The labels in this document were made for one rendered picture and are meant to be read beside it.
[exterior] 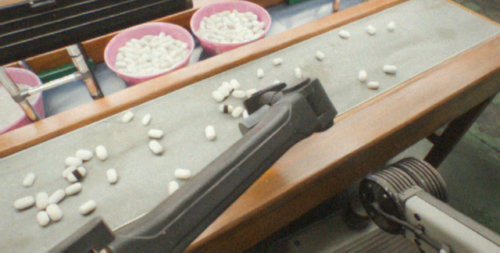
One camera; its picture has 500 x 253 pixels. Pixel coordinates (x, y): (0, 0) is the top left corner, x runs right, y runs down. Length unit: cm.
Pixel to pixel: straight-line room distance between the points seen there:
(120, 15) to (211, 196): 36
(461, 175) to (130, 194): 155
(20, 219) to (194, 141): 38
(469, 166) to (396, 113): 110
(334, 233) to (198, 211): 66
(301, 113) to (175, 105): 47
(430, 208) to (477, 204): 116
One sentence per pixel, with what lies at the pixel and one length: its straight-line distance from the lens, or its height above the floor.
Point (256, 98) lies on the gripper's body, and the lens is 64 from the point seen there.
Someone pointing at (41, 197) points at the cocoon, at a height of 76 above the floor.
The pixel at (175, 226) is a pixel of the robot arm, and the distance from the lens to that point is 35.
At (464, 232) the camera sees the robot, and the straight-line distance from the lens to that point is 64.
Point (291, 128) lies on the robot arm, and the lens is 44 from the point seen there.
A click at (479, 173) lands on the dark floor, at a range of 193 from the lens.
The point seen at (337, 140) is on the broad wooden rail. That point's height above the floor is 76.
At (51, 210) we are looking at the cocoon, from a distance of 76.
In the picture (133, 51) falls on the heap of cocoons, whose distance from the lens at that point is 107.
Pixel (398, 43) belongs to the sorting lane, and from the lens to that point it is 115.
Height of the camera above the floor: 135
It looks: 48 degrees down
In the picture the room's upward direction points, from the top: straight up
